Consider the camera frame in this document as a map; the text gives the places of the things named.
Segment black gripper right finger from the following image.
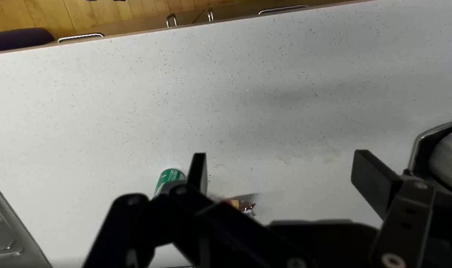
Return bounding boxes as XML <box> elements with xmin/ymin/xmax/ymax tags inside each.
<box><xmin>351</xmin><ymin>148</ymin><xmax>452</xmax><ymax>268</ymax></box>

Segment green soda can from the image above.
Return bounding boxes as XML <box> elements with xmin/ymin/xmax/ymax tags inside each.
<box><xmin>153</xmin><ymin>166</ymin><xmax>188</xmax><ymax>198</ymax></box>

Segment dark blue chair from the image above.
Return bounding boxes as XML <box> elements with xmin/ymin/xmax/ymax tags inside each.
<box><xmin>0</xmin><ymin>26</ymin><xmax>57</xmax><ymax>53</ymax></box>

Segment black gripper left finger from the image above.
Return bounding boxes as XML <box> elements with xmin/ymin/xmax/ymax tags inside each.
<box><xmin>82</xmin><ymin>151</ymin><xmax>317</xmax><ymax>268</ymax></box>

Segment crumpled snack packet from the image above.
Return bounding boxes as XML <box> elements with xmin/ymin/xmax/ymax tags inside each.
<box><xmin>217</xmin><ymin>192</ymin><xmax>260</xmax><ymax>217</ymax></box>

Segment wooden base cabinet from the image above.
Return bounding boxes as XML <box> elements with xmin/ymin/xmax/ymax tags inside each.
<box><xmin>0</xmin><ymin>0</ymin><xmax>366</xmax><ymax>49</ymax></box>

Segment metal drawer handle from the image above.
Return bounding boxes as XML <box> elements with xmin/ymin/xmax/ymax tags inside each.
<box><xmin>57</xmin><ymin>31</ymin><xmax>107</xmax><ymax>44</ymax></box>
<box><xmin>257</xmin><ymin>2</ymin><xmax>309</xmax><ymax>16</ymax></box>
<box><xmin>164</xmin><ymin>11</ymin><xmax>182</xmax><ymax>29</ymax></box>
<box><xmin>202</xmin><ymin>7</ymin><xmax>217</xmax><ymax>23</ymax></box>

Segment stainless steel sink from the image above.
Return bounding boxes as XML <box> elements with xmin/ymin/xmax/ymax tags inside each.
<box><xmin>0</xmin><ymin>174</ymin><xmax>54</xmax><ymax>268</ymax></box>

